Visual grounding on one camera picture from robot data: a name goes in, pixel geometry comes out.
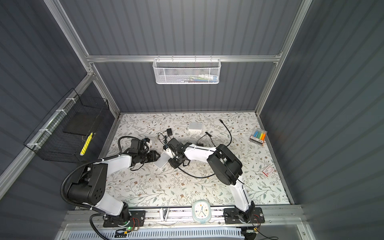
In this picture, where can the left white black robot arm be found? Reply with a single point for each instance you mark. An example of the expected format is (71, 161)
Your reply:
(85, 186)

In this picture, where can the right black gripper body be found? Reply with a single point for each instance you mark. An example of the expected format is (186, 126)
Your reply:
(175, 162)

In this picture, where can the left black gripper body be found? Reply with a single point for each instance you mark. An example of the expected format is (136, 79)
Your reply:
(149, 157)

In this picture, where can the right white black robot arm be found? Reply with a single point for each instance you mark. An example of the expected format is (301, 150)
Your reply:
(225, 165)

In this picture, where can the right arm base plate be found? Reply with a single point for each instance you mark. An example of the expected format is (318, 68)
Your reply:
(252, 216)

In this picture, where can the white wire mesh basket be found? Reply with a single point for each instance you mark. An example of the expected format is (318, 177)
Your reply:
(187, 73)

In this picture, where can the yellow black striped marker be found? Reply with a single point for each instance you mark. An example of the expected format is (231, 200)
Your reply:
(86, 144)

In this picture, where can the small red white card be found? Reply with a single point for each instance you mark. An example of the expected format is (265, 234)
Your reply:
(268, 170)

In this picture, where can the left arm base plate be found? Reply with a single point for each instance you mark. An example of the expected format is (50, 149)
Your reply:
(132, 219)

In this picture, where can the floral patterned table mat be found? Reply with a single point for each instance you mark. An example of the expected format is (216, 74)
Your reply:
(149, 186)

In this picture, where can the mint green alarm clock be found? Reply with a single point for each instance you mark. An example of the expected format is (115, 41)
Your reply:
(201, 212)

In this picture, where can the white ventilated cable duct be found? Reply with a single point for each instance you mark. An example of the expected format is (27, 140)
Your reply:
(220, 233)

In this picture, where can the black wire wall basket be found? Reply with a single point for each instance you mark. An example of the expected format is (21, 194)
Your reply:
(62, 138)

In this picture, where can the pack of coloured markers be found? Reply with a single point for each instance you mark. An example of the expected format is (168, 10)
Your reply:
(258, 136)

